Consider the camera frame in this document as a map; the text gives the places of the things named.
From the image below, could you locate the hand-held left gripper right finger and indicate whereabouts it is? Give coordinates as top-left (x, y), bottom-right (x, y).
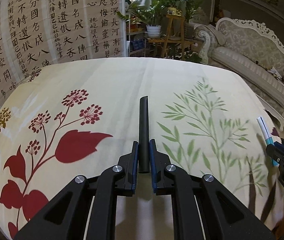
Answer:
top-left (149, 139), bottom-right (275, 240)

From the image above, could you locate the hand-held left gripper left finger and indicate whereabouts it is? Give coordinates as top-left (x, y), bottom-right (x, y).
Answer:
top-left (14, 141), bottom-right (140, 240)

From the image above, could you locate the blue white packet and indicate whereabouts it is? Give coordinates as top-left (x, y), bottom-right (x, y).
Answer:
top-left (257, 116), bottom-right (280, 167)

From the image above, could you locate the black plastic tube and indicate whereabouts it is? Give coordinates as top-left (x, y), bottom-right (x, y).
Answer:
top-left (138, 95), bottom-right (149, 173)

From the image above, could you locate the pile of papers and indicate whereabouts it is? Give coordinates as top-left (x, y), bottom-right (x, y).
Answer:
top-left (267, 66), bottom-right (284, 80)

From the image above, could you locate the floral tablecloth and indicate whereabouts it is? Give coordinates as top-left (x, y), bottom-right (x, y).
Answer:
top-left (0, 57), bottom-right (284, 240)

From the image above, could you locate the ornate white sofa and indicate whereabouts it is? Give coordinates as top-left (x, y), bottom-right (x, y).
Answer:
top-left (208, 17), bottom-right (284, 132)

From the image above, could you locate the small potted floor plant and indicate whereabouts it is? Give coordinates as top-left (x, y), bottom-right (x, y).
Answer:
top-left (182, 51), bottom-right (202, 63)

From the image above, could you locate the white metal shelf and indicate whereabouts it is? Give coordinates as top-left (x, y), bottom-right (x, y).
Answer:
top-left (127, 17), bottom-right (148, 57)

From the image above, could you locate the wooden plant stand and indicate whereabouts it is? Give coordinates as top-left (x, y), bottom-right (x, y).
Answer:
top-left (148, 14), bottom-right (200, 60)

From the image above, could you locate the ornate white armchair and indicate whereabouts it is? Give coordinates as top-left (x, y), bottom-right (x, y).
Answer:
top-left (189, 6), bottom-right (218, 64)

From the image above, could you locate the leafy plant in white pot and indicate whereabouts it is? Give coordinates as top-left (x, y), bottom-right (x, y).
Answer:
top-left (118, 0), bottom-right (172, 38)

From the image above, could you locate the tall plant in dark pot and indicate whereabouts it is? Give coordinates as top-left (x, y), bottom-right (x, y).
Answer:
top-left (179, 0), bottom-right (202, 23)

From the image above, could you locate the calligraphy wall hanging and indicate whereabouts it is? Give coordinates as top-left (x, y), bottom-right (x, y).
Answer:
top-left (0, 0), bottom-right (126, 140)

